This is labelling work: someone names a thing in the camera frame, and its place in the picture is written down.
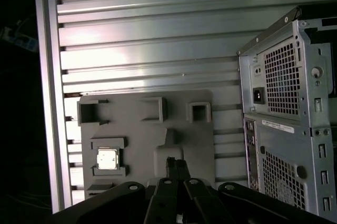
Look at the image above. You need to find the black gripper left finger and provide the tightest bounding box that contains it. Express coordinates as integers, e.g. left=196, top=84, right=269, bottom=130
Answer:
left=52, top=156, right=183, bottom=224

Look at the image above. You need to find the grey parts rack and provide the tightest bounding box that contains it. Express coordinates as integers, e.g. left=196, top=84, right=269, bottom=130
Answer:
left=76, top=89, right=217, bottom=201

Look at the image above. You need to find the grey power supply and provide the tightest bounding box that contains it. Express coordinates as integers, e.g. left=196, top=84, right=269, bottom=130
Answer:
left=249, top=42, right=303, bottom=119

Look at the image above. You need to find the silver CPU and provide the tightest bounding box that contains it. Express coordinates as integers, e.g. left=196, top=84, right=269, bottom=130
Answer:
left=96, top=148, right=120, bottom=170

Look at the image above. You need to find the open black PC case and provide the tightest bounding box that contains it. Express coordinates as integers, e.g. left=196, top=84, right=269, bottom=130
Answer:
left=236, top=5, right=337, bottom=221

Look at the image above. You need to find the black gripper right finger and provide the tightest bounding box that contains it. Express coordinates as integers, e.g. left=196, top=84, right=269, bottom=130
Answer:
left=176, top=158, right=337, bottom=224

